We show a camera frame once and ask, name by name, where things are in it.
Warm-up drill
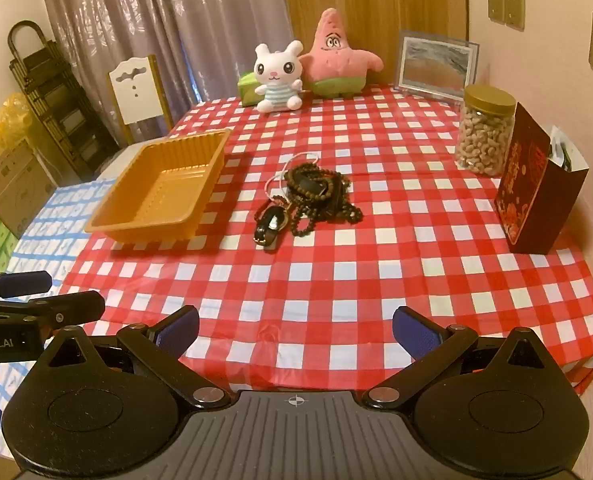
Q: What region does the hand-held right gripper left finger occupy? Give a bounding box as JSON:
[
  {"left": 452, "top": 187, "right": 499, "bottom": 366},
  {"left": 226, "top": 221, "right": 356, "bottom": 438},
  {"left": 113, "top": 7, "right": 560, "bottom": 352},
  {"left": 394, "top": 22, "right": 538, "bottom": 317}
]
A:
[{"left": 36, "top": 305, "right": 233, "bottom": 409}]

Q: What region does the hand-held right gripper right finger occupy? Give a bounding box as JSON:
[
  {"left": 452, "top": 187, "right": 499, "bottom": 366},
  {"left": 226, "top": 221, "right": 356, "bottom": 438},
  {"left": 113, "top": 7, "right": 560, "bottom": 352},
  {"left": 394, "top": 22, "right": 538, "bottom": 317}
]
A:
[{"left": 361, "top": 305, "right": 557, "bottom": 409}]

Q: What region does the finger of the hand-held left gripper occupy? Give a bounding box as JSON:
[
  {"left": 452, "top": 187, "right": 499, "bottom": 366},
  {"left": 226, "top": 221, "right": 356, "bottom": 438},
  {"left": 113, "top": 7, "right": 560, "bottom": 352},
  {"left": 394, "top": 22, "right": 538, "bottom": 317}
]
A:
[
  {"left": 0, "top": 270, "right": 53, "bottom": 299},
  {"left": 0, "top": 290, "right": 106, "bottom": 333}
]

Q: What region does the long dark bead necklace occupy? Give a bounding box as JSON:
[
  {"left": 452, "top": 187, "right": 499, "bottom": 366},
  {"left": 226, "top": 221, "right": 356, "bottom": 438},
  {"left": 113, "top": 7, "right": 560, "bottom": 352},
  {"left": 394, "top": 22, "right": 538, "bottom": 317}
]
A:
[{"left": 271, "top": 192, "right": 365, "bottom": 238}]

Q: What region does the gold plastic tray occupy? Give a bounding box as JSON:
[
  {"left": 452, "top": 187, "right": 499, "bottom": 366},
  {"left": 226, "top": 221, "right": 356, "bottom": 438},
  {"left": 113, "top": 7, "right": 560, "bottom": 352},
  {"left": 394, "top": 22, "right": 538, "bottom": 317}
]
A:
[{"left": 84, "top": 127, "right": 233, "bottom": 243}]

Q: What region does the dark wooden bead bracelet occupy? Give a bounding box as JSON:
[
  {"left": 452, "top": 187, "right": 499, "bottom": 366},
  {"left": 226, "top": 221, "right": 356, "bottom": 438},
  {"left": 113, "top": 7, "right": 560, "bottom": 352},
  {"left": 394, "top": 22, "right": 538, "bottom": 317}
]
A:
[{"left": 282, "top": 166, "right": 350, "bottom": 211}]

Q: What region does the white cord necklace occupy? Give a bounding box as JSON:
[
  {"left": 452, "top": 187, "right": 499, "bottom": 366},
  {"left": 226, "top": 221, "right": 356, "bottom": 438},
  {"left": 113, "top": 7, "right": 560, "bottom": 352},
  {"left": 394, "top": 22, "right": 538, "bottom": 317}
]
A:
[{"left": 266, "top": 151, "right": 322, "bottom": 198}]

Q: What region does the plain black bangle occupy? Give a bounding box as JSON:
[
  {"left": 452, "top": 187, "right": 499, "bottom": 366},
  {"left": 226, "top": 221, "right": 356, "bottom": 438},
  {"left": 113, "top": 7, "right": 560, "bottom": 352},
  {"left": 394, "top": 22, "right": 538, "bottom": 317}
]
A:
[{"left": 286, "top": 170, "right": 327, "bottom": 196}]

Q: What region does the blue checked tablecloth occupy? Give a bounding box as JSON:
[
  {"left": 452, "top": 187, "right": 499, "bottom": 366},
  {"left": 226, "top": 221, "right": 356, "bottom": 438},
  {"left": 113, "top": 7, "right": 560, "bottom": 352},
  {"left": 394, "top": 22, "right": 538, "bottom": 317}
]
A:
[{"left": 0, "top": 177, "right": 122, "bottom": 441}]

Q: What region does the red checked tablecloth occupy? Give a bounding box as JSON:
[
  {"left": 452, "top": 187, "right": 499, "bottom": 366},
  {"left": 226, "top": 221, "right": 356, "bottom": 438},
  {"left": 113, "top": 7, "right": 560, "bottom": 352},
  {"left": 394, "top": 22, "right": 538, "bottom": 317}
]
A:
[{"left": 59, "top": 82, "right": 593, "bottom": 396}]

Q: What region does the cardboard box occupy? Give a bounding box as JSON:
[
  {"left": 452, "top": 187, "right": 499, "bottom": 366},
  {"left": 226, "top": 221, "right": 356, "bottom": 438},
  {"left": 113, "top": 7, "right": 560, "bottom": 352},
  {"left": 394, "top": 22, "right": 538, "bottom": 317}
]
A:
[{"left": 0, "top": 140, "right": 57, "bottom": 238}]

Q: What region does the yellow plastic bag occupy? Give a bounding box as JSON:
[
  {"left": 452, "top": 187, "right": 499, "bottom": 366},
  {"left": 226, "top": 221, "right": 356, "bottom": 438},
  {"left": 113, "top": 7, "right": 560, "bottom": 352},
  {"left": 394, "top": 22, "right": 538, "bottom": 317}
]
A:
[{"left": 0, "top": 92, "right": 32, "bottom": 153}]

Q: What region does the dark red gift bag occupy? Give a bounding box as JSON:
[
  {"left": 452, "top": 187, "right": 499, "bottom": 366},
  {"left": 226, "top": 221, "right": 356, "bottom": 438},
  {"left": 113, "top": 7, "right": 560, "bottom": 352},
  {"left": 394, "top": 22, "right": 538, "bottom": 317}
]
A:
[{"left": 494, "top": 102, "right": 590, "bottom": 256}]

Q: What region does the folded black ladder rack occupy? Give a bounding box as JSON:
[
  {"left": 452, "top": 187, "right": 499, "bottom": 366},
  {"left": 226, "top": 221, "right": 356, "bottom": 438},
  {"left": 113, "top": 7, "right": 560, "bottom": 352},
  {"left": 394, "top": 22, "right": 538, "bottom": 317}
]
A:
[{"left": 7, "top": 20, "right": 120, "bottom": 181}]

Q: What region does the nut jar with gold lid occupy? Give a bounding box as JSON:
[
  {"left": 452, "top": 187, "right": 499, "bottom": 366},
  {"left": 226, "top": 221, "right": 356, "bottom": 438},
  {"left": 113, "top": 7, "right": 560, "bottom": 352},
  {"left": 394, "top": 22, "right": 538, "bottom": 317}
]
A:
[{"left": 454, "top": 85, "right": 517, "bottom": 177}]

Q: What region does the white wooden chair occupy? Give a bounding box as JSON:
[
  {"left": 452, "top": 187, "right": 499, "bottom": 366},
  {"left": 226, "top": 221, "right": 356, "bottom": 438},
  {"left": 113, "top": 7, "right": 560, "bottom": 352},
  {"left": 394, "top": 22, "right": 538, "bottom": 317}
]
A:
[{"left": 96, "top": 54, "right": 174, "bottom": 181}]

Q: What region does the white green packet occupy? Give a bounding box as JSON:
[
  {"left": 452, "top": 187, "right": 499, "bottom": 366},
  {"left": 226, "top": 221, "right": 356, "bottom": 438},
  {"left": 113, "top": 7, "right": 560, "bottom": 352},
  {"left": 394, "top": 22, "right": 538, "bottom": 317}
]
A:
[{"left": 551, "top": 125, "right": 585, "bottom": 171}]

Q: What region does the green tissue pack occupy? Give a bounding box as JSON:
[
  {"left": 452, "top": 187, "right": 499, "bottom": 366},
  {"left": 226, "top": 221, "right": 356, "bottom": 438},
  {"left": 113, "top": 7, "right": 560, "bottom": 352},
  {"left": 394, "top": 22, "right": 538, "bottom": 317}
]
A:
[{"left": 237, "top": 72, "right": 267, "bottom": 107}]

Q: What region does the white bunny plush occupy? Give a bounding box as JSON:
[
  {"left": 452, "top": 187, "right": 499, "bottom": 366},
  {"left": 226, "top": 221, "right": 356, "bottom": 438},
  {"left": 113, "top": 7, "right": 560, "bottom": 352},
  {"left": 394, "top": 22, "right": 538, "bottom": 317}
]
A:
[{"left": 253, "top": 40, "right": 305, "bottom": 113}]

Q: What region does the pink starfish plush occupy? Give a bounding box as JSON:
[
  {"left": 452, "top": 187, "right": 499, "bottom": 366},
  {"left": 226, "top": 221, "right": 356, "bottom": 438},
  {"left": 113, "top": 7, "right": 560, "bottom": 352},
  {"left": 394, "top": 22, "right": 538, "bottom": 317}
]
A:
[{"left": 299, "top": 7, "right": 385, "bottom": 100}]

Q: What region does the grey patterned curtain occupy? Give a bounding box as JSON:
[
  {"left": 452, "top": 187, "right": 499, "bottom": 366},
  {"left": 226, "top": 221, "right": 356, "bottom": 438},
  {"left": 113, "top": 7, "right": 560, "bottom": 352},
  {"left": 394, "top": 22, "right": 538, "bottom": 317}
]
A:
[{"left": 36, "top": 0, "right": 297, "bottom": 126}]

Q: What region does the clear picture frame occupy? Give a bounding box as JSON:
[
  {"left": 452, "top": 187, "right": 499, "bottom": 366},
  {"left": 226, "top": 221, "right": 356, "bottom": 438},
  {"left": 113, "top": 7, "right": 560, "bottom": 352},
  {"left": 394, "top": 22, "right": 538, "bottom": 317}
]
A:
[{"left": 393, "top": 30, "right": 481, "bottom": 103}]

